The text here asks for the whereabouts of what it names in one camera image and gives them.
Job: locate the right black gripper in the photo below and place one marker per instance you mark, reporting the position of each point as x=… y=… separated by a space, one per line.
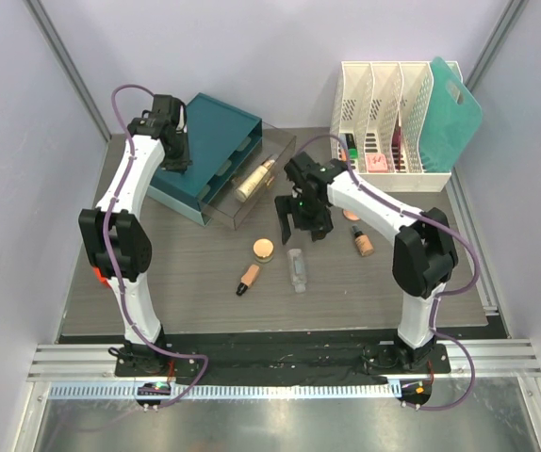
x=321 y=225

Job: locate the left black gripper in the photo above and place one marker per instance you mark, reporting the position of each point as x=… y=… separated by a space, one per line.
x=179 y=166

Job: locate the large beige foundation bottle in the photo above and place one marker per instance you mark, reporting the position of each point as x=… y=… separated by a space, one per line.
x=255 y=180

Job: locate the teal drawer organizer box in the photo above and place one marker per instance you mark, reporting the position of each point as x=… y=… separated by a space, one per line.
x=221 y=138

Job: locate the peach tube black cap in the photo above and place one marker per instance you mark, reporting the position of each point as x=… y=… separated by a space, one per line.
x=248 y=279

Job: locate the small foundation dropper bottle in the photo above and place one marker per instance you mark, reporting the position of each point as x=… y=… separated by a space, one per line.
x=362 y=242

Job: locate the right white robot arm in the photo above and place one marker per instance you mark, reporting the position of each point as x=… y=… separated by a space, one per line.
x=424 y=254

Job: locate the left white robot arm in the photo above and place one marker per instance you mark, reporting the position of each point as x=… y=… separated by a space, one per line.
x=114 y=240

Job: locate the pink powder puff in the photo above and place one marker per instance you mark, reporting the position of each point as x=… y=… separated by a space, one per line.
x=350 y=215

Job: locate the green highlighter marker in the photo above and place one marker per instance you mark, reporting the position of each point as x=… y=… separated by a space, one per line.
x=352 y=148

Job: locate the pink sticky note pad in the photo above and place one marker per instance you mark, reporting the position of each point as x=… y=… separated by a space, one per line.
x=376 y=163

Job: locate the dark red book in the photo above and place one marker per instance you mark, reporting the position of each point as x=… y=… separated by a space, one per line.
x=396 y=146

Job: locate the white file organizer rack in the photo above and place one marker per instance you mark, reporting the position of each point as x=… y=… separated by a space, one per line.
x=370 y=96

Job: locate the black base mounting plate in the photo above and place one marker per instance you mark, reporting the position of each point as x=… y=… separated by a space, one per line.
x=280 y=356

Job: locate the orange red object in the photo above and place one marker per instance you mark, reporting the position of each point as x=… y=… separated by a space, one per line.
x=100 y=277

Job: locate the teal cutting board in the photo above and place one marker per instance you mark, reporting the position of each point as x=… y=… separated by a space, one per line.
x=452 y=119

